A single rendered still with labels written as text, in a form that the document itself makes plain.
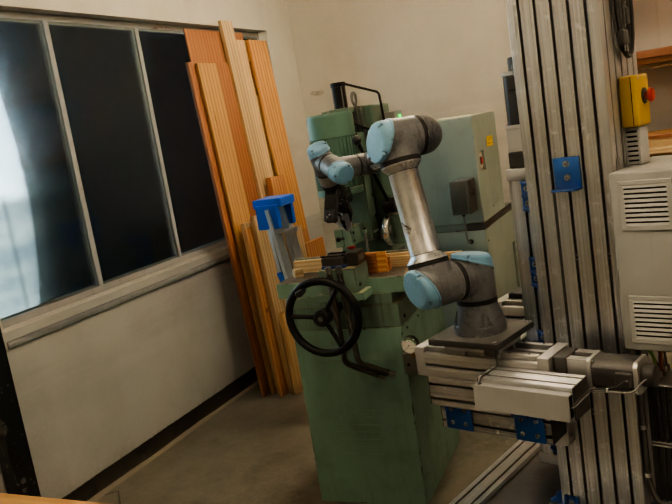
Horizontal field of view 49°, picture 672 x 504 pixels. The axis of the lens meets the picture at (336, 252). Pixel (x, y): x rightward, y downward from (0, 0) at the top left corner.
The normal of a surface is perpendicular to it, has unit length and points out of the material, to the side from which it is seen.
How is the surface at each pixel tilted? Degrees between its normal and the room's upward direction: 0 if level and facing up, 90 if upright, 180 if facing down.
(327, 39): 90
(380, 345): 90
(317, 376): 90
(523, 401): 90
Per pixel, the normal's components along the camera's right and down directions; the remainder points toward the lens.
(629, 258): -0.64, 0.22
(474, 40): -0.42, 0.22
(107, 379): 0.89, -0.07
